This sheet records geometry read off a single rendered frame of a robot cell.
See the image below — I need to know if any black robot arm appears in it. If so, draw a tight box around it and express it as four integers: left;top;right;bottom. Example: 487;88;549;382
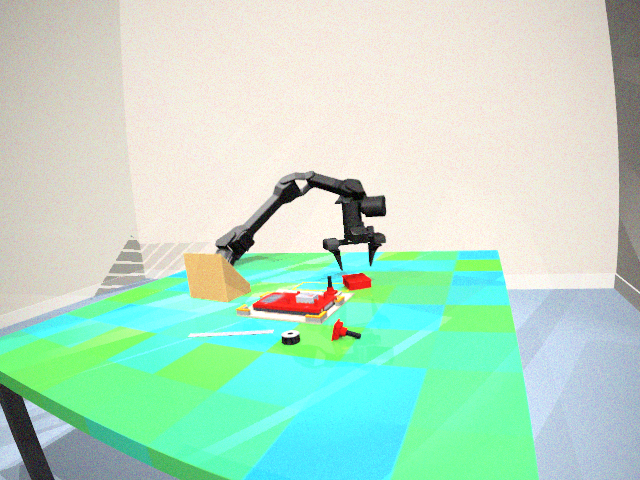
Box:
215;171;386;266

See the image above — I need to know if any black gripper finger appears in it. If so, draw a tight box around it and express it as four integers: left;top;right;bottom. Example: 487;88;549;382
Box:
368;243;382;267
328;249;343;271

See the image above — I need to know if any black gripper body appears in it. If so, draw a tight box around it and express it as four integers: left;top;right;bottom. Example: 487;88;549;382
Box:
322;217;386;251

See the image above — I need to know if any small black tyre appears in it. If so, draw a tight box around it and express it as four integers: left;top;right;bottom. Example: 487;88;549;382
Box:
281;330;300;345

